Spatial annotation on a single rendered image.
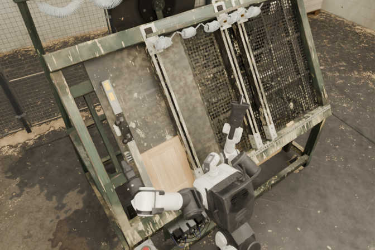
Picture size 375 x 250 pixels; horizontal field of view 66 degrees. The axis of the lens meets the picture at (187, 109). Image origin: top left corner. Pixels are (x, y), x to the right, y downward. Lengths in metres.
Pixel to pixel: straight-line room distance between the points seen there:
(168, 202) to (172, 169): 0.66
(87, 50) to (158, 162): 0.88
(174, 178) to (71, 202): 1.60
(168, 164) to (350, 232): 1.99
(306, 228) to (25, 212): 2.84
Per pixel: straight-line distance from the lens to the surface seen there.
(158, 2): 2.48
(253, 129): 2.40
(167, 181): 2.11
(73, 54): 1.80
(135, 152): 1.96
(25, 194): 3.74
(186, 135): 2.06
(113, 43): 1.86
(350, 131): 4.32
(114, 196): 1.97
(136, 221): 2.12
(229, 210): 1.60
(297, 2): 2.90
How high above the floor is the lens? 2.73
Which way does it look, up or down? 41 degrees down
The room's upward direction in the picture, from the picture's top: 2 degrees counter-clockwise
